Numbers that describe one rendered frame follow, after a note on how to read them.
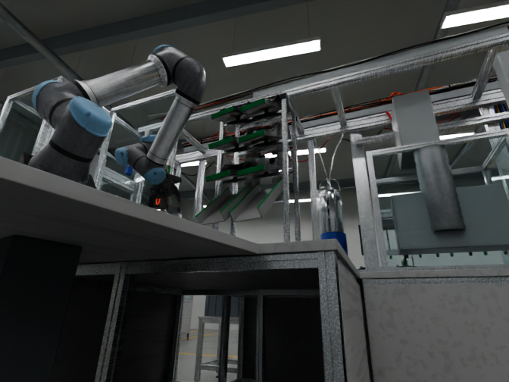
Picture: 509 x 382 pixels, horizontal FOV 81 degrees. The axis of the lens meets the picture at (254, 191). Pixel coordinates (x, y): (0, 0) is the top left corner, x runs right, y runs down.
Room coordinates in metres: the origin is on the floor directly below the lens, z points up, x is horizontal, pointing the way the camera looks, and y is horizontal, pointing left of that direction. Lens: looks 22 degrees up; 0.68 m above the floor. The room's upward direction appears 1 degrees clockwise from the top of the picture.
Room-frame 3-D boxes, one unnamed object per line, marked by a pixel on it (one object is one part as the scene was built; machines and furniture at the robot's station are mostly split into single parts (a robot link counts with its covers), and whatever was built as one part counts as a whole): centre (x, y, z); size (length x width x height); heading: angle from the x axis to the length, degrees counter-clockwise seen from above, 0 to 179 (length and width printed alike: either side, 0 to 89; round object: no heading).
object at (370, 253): (2.00, -0.79, 1.56); 0.09 x 0.04 x 1.39; 67
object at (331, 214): (1.81, -0.50, 1.32); 0.14 x 0.14 x 0.38
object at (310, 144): (2.14, -0.46, 1.56); 0.04 x 0.04 x 1.39; 67
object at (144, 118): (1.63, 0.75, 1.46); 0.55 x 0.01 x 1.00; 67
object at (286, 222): (1.28, -0.01, 1.26); 0.36 x 0.21 x 0.80; 67
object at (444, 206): (1.55, -0.99, 1.50); 0.38 x 0.21 x 0.88; 157
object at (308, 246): (1.72, 0.19, 0.84); 1.50 x 1.41 x 0.03; 67
